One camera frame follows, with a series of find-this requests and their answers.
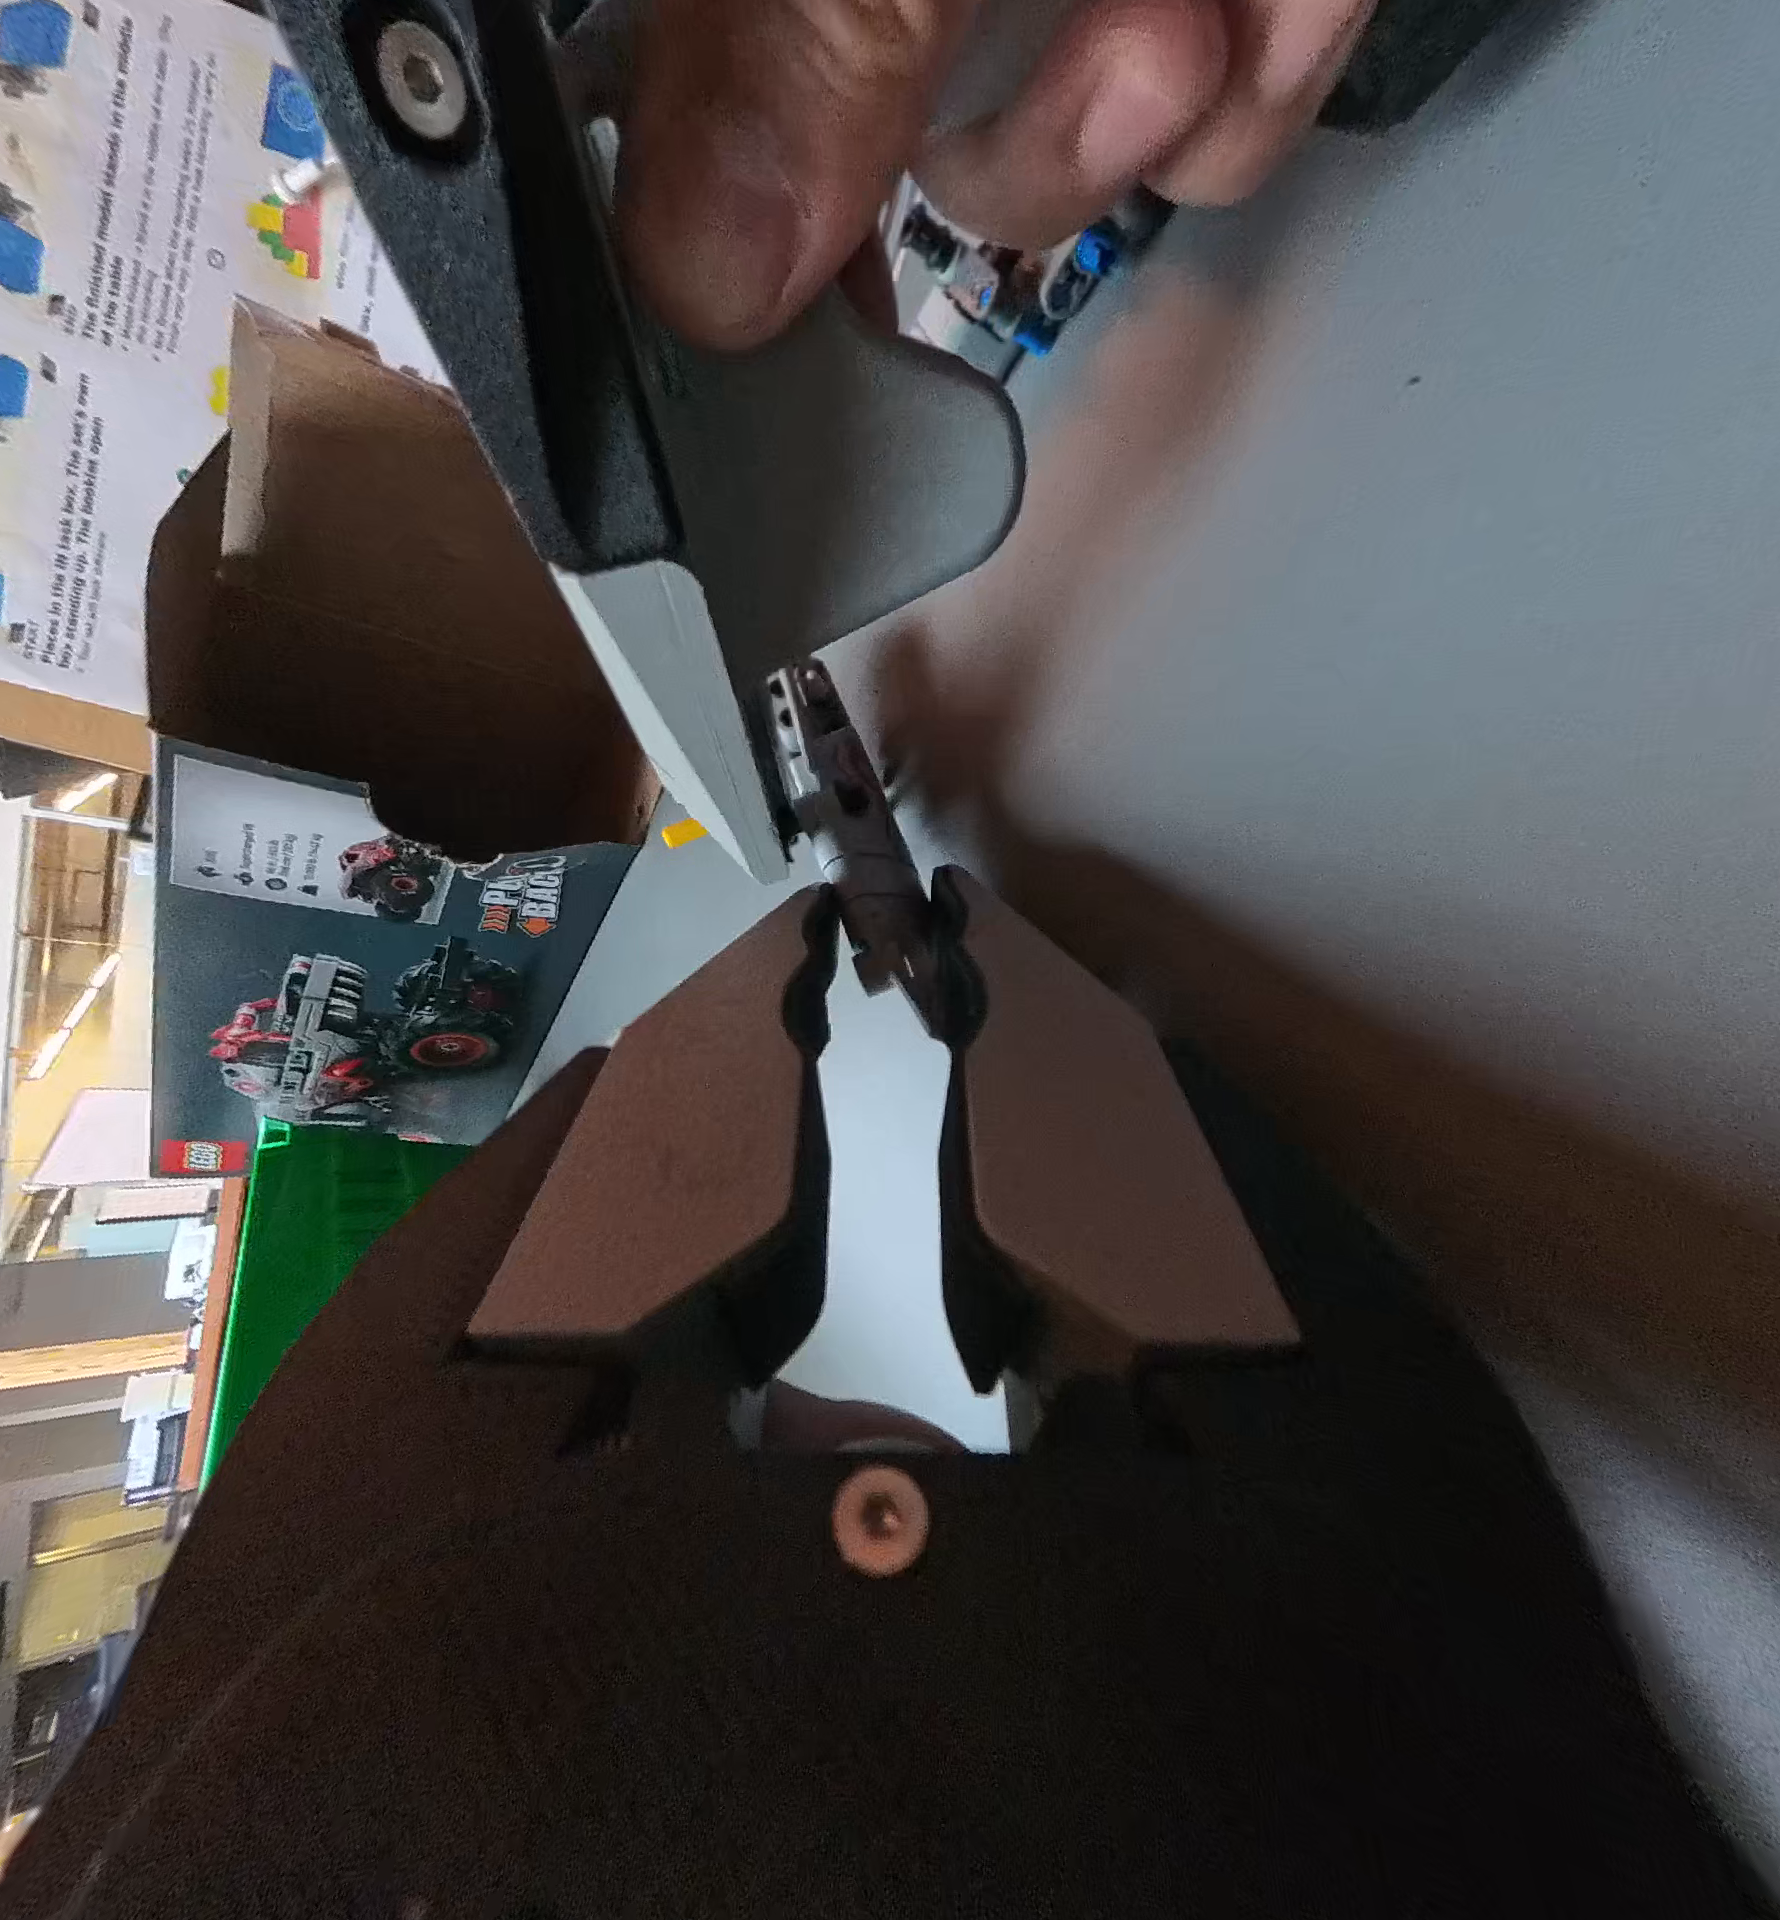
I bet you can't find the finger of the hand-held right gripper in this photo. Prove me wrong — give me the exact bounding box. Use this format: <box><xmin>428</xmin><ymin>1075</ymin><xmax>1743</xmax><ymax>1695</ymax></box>
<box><xmin>584</xmin><ymin>116</ymin><xmax>1028</xmax><ymax>680</ymax></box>
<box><xmin>548</xmin><ymin>554</ymin><xmax>800</xmax><ymax>887</ymax></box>

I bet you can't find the open cardboard lego box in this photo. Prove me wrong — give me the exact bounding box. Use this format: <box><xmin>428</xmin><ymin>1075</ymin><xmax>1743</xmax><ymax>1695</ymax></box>
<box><xmin>143</xmin><ymin>293</ymin><xmax>667</xmax><ymax>1188</ymax></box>

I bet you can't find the green plastic bin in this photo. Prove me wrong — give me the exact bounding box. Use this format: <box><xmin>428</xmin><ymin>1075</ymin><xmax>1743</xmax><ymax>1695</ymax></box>
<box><xmin>206</xmin><ymin>1124</ymin><xmax>472</xmax><ymax>1488</ymax></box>

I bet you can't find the person's right hand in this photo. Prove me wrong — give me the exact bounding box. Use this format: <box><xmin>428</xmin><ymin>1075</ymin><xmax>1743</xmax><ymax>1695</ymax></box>
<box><xmin>611</xmin><ymin>0</ymin><xmax>1388</xmax><ymax>354</ymax></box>

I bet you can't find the printed instruction sheet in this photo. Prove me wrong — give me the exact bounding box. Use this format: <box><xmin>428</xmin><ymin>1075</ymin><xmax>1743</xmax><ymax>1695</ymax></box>
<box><xmin>0</xmin><ymin>0</ymin><xmax>458</xmax><ymax>692</ymax></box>

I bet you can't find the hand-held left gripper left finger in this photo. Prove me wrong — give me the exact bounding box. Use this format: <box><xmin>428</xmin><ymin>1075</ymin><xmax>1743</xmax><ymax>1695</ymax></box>
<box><xmin>464</xmin><ymin>882</ymin><xmax>844</xmax><ymax>1390</ymax></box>

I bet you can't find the cluster of small toy parts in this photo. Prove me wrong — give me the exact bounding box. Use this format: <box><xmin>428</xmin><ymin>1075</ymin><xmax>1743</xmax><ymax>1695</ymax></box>
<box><xmin>896</xmin><ymin>186</ymin><xmax>1177</xmax><ymax>359</ymax></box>

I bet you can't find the grey lego vehicle assembly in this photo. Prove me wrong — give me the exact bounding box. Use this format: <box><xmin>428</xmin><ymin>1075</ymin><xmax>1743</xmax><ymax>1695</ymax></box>
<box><xmin>766</xmin><ymin>660</ymin><xmax>938</xmax><ymax>1037</ymax></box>

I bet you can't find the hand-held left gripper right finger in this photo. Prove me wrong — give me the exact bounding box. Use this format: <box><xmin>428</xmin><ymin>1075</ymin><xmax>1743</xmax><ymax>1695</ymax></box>
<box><xmin>923</xmin><ymin>863</ymin><xmax>1301</xmax><ymax>1393</ymax></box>

